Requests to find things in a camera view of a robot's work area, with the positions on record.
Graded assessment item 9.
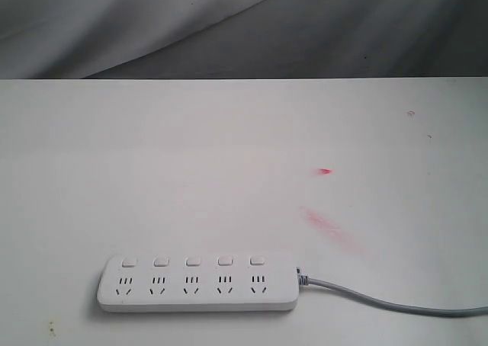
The grey backdrop cloth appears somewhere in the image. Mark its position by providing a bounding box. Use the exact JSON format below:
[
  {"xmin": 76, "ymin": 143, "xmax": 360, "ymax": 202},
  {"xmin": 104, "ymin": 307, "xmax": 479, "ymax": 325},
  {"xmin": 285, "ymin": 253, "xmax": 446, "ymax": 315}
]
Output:
[{"xmin": 1, "ymin": 0, "xmax": 487, "ymax": 79}]

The white five-outlet power strip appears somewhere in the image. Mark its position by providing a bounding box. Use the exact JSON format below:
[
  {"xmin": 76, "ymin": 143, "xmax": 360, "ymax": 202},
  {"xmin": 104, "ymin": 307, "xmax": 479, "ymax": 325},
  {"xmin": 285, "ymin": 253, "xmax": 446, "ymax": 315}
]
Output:
[{"xmin": 97, "ymin": 251, "xmax": 299, "ymax": 312}]

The grey power cord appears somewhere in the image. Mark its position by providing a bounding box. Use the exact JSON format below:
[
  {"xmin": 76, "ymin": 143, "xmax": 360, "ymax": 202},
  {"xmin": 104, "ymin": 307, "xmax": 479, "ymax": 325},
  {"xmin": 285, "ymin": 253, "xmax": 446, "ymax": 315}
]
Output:
[{"xmin": 295, "ymin": 267, "xmax": 488, "ymax": 318}]

